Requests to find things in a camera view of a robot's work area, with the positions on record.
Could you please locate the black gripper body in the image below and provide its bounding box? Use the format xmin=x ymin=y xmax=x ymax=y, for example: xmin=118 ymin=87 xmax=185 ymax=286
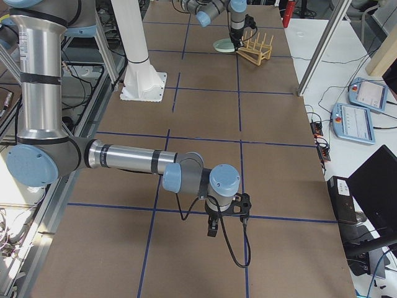
xmin=205 ymin=198 xmax=220 ymax=221
xmin=229 ymin=28 xmax=244 ymax=42

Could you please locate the pale green plate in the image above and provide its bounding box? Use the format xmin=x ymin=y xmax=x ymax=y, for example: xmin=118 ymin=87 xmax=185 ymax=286
xmin=213 ymin=38 xmax=235 ymax=53

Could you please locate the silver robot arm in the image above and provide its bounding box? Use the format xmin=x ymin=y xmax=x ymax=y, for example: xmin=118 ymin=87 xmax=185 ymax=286
xmin=6 ymin=1 xmax=243 ymax=237
xmin=181 ymin=0 xmax=248 ymax=51

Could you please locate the wooden dish rack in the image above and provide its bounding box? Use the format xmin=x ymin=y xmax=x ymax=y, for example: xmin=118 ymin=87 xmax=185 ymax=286
xmin=237 ymin=31 xmax=274 ymax=66

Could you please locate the red cylinder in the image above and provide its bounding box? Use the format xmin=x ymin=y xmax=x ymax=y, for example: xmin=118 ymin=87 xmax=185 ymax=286
xmin=282 ymin=0 xmax=295 ymax=28

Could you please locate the orange black usb hub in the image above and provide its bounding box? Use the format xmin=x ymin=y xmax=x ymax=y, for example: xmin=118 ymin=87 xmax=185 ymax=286
xmin=310 ymin=121 xmax=323 ymax=137

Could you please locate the black computer box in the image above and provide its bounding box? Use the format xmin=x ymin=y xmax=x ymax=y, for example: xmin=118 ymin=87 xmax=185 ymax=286
xmin=327 ymin=176 xmax=362 ymax=226

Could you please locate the lower blue teach pendant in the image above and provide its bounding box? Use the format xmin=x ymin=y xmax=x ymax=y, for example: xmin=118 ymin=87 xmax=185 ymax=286
xmin=331 ymin=102 xmax=376 ymax=145

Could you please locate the blue teach pendant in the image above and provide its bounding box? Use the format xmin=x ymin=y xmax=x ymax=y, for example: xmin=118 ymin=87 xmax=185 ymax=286
xmin=331 ymin=102 xmax=376 ymax=145
xmin=348 ymin=77 xmax=389 ymax=113

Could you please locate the upper blue teach pendant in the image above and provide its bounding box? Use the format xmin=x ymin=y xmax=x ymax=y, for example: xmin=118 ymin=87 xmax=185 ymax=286
xmin=348 ymin=77 xmax=389 ymax=113

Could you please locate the black monitor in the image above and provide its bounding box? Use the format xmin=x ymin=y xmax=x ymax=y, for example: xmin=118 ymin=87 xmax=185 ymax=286
xmin=347 ymin=145 xmax=396 ymax=232

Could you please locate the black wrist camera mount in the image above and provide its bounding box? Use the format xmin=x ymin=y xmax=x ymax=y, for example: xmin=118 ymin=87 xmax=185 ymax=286
xmin=226 ymin=193 xmax=252 ymax=219

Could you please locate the black camera cable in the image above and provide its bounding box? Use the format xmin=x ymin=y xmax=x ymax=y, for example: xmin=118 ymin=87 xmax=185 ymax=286
xmin=175 ymin=191 xmax=251 ymax=268

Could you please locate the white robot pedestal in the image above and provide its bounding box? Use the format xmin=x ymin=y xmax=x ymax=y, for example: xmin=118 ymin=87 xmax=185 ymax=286
xmin=112 ymin=0 xmax=167 ymax=102

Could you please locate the aluminium frame post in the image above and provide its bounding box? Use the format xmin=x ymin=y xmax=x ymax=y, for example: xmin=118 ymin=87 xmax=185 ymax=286
xmin=297 ymin=0 xmax=352 ymax=96

